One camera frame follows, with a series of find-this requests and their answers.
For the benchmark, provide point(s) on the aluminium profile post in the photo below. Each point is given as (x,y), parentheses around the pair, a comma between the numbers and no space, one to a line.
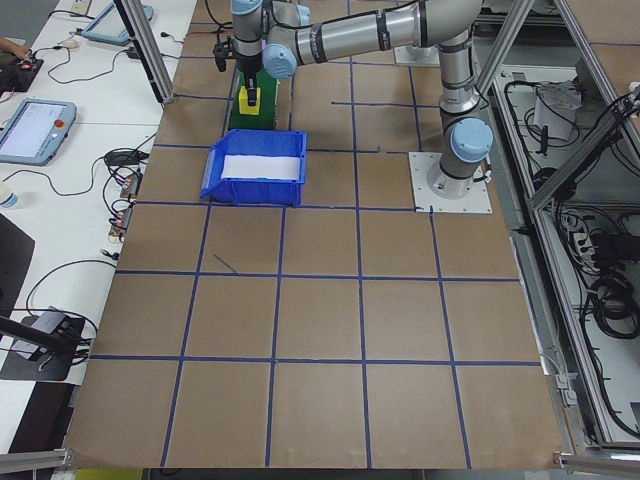
(150,55)
(505,47)

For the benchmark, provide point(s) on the white foam pad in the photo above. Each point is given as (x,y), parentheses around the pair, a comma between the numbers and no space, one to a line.
(260,166)

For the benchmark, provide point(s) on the person's hand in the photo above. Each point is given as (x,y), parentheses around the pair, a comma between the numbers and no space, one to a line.
(11,46)

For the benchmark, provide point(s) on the aluminium profile bar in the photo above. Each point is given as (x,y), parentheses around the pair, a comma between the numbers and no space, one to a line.
(35,459)
(600,462)

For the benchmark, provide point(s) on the green conveyor belt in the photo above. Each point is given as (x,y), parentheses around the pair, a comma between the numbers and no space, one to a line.
(267,107)

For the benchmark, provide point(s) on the black electronics box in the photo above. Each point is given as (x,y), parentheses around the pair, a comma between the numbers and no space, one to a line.
(22,74)

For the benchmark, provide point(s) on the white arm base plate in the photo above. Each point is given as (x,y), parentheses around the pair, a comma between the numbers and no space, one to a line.
(420,60)
(475,200)

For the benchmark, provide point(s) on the black flat panel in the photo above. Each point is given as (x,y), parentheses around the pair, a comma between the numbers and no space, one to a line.
(12,265)

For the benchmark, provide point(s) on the beige computer mouse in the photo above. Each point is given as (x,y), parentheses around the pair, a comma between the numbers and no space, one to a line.
(70,44)

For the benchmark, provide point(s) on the white paper bag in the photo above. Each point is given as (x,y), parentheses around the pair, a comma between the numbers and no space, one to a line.
(555,107)

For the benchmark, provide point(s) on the light blue teach pendant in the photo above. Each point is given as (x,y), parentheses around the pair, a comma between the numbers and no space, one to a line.
(112,22)
(30,130)

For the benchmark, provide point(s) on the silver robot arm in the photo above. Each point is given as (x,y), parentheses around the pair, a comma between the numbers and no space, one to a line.
(350,30)

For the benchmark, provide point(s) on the small circuit board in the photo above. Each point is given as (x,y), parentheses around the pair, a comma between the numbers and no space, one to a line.
(121,225)
(131,186)

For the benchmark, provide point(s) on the yellow foam block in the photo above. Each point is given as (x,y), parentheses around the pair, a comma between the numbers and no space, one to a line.
(242,108)

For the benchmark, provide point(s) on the blue plastic storage bin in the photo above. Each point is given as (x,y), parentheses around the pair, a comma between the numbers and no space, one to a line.
(260,192)

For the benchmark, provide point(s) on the small black adapter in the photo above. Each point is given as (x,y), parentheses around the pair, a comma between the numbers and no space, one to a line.
(135,53)

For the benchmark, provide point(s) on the black power brick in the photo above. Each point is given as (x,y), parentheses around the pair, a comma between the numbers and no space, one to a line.
(607,246)

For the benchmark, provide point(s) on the black power adapter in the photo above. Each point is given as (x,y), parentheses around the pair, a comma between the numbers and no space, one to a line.
(125,158)

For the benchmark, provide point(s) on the black stand base plate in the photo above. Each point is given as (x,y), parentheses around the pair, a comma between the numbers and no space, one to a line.
(45,369)

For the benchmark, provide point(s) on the V-shaped metal bar frame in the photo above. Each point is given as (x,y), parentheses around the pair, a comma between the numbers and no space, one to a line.
(582,156)

